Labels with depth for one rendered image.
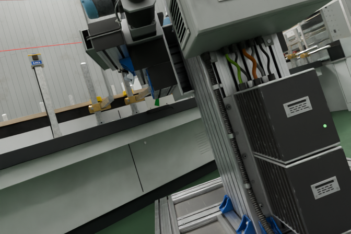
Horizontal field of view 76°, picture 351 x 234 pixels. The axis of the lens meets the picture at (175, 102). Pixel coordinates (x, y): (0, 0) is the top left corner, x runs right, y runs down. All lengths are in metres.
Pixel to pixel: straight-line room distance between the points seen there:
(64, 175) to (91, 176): 0.17
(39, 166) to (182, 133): 1.09
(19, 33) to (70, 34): 1.33
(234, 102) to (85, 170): 1.33
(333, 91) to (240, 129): 2.98
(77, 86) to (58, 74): 0.60
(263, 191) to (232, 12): 0.48
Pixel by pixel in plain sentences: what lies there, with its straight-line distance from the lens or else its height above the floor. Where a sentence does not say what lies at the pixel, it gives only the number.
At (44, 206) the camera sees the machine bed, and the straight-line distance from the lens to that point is 1.78.
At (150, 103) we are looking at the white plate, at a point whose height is 0.75.
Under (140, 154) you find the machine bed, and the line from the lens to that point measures 1.85.
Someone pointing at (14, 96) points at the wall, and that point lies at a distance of 7.32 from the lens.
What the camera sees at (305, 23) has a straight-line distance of 3.47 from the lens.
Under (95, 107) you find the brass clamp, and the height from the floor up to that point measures 0.82.
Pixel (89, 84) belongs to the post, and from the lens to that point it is 1.59.
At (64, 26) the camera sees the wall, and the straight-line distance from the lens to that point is 7.23.
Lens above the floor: 0.63
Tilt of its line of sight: 2 degrees up
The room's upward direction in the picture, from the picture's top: 18 degrees counter-clockwise
